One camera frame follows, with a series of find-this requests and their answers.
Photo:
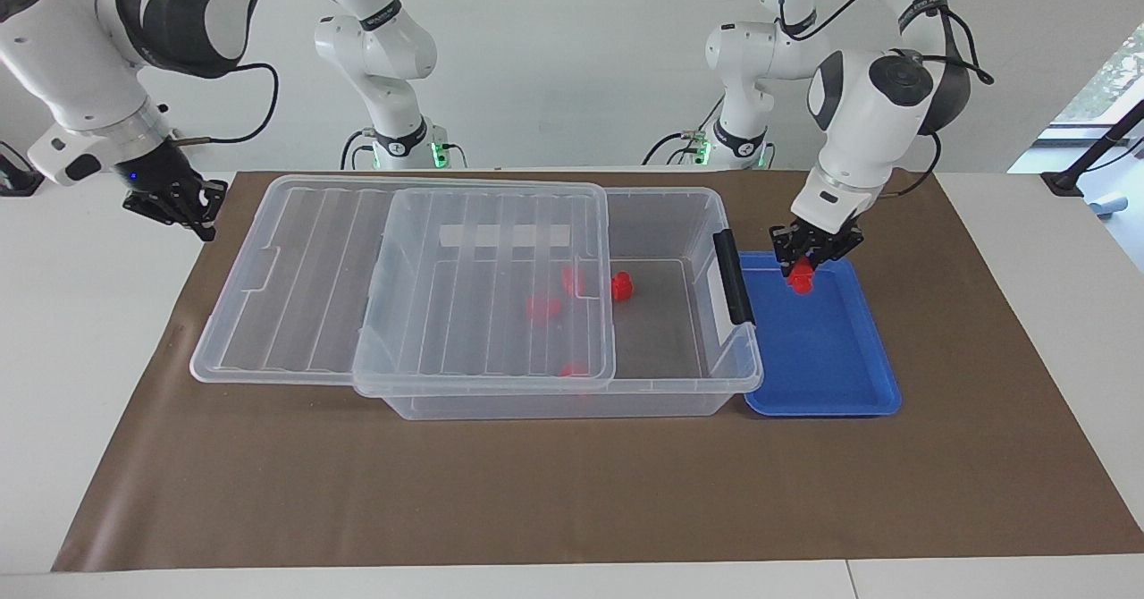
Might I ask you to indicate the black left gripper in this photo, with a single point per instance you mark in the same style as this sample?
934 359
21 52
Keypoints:
818 240

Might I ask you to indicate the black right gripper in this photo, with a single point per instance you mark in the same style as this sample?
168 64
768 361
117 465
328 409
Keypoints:
161 183

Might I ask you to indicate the red toy block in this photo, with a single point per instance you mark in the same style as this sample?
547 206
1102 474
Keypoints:
572 369
802 277
622 286
572 280
542 307

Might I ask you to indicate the clear ribbed box lid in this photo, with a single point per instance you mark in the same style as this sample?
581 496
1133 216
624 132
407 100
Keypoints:
304 313

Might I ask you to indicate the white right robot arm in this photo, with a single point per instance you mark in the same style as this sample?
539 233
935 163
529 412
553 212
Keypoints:
80 54

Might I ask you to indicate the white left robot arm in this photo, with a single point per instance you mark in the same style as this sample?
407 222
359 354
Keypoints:
867 98

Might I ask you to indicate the blue plastic tray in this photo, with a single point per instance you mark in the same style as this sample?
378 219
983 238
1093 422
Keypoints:
822 358

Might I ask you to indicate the clear plastic storage box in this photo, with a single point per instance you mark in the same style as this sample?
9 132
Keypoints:
661 349

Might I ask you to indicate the black metal stand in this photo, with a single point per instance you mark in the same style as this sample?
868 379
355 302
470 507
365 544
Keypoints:
1086 156

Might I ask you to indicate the light blue object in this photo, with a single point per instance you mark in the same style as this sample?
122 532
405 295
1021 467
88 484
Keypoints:
1110 206

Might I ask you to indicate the brown paper table mat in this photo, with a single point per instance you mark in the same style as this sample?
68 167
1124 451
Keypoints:
572 492

